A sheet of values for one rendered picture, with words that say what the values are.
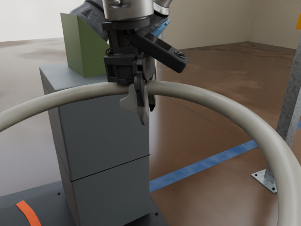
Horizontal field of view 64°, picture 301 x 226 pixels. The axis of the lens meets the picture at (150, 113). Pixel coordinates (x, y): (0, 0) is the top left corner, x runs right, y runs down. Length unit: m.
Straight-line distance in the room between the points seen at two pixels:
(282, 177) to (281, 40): 7.12
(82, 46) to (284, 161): 0.86
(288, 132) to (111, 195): 1.11
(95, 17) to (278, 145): 0.88
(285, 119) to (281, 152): 1.35
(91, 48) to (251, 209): 1.29
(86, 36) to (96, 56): 0.09
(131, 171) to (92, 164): 0.22
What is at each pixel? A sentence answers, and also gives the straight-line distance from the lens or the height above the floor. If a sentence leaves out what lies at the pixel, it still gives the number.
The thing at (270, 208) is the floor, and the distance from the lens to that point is 1.73.
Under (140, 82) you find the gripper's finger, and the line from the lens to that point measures 0.45.
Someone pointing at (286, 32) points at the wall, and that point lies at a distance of 7.31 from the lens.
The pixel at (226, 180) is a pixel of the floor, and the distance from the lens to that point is 1.82.
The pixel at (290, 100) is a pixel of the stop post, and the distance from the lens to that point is 1.62.
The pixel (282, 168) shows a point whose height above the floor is 0.98.
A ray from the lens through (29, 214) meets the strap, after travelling 1.67.
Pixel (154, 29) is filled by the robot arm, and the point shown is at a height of 1.03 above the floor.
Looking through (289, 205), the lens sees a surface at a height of 0.98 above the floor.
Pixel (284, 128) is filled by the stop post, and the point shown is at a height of 0.43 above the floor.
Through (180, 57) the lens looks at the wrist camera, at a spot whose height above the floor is 1.05.
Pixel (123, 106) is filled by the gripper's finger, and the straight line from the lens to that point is 0.51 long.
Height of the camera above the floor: 1.15
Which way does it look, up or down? 25 degrees down
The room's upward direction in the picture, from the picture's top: straight up
